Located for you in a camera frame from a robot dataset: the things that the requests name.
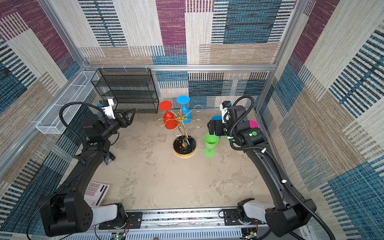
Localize red wine glass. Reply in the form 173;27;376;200
159;101;178;130

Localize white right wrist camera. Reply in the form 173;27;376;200
220;101;232;124

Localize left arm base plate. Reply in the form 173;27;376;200
98;212;143;230

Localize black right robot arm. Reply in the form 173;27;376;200
207;96;336;240

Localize pink white calculator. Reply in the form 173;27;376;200
84;182;110;208

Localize white wire mesh basket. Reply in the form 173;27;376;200
35;70;96;135

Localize green wine glass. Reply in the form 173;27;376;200
204;133;220;158

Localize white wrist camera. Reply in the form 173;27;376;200
220;101;232;124
97;99;115;120

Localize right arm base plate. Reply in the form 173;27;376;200
218;207;265;226

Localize pink wine glass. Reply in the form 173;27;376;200
249;120;259;128

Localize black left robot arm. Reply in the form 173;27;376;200
37;103;137;237

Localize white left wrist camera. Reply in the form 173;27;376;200
97;99;115;120

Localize gold wine glass rack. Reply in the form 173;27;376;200
156;105;204;159

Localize blue wine glass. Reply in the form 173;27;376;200
211;116;223;122
177;95;192;124

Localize blue stapler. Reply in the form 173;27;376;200
104;152;116;165

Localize black mesh shelf rack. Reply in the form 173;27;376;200
91;68;159;114

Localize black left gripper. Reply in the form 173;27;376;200
100;109;135;142

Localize aluminium front rail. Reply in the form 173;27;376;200
50;206;310;240

